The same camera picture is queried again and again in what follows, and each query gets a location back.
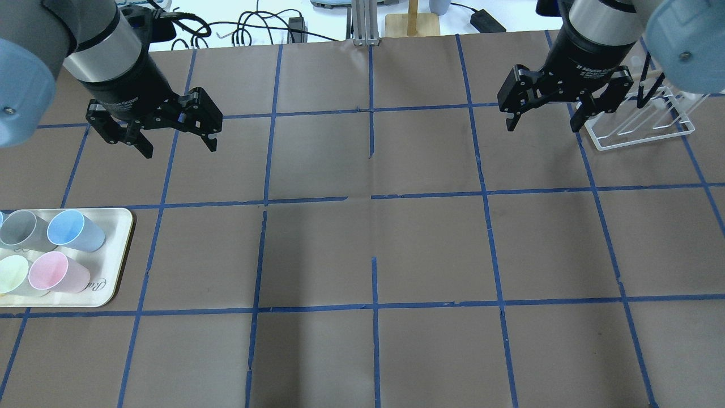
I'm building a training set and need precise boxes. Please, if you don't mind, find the wooden stand base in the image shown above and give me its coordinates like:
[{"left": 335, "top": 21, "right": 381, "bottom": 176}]
[{"left": 383, "top": 1, "right": 441, "bottom": 38}]

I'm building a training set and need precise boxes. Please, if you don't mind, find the black cable bundle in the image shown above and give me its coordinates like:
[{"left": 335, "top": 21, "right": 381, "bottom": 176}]
[{"left": 187, "top": 0, "right": 340, "bottom": 49}]

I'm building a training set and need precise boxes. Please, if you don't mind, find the aluminium profile post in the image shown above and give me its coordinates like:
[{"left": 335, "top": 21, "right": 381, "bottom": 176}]
[{"left": 351, "top": 1, "right": 380, "bottom": 46}]

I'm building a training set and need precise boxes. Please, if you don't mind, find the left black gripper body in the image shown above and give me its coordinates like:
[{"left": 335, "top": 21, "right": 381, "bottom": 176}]
[{"left": 80, "top": 52, "right": 180, "bottom": 126}]

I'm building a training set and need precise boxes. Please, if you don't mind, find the light green plastic cup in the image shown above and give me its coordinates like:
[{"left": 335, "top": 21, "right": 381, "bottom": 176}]
[{"left": 1, "top": 255, "right": 47, "bottom": 297}]

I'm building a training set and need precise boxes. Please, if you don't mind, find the black power adapter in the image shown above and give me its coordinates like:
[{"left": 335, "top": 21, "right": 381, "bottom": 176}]
[{"left": 470, "top": 10, "right": 507, "bottom": 33}]

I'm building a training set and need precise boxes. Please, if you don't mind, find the white wire cup rack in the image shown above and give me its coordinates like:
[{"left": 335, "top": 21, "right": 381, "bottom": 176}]
[{"left": 583, "top": 55, "right": 709, "bottom": 151}]

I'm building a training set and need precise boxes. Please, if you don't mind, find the grey plastic cup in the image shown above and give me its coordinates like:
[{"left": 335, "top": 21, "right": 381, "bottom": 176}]
[{"left": 1, "top": 210, "right": 57, "bottom": 252}]

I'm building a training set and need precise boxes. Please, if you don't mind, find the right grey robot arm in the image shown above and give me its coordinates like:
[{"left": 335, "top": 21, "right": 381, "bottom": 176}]
[{"left": 497, "top": 1, "right": 724, "bottom": 132}]

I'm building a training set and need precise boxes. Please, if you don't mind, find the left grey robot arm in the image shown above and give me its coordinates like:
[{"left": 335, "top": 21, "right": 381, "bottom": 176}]
[{"left": 1, "top": 1, "right": 223, "bottom": 158}]

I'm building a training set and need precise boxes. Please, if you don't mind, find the blue plastic cup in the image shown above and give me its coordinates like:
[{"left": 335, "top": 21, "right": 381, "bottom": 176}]
[{"left": 46, "top": 210, "right": 106, "bottom": 252}]

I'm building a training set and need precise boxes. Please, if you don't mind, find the white plastic tray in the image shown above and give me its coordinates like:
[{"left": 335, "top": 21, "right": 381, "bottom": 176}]
[{"left": 1, "top": 207, "right": 134, "bottom": 308}]

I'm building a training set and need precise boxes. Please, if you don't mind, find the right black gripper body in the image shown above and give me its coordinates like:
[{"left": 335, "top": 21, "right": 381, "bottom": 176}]
[{"left": 541, "top": 28, "right": 626, "bottom": 103}]

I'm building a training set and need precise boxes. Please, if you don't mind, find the pink plastic cup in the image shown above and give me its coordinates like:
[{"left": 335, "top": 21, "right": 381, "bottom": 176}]
[{"left": 28, "top": 251, "right": 91, "bottom": 294}]

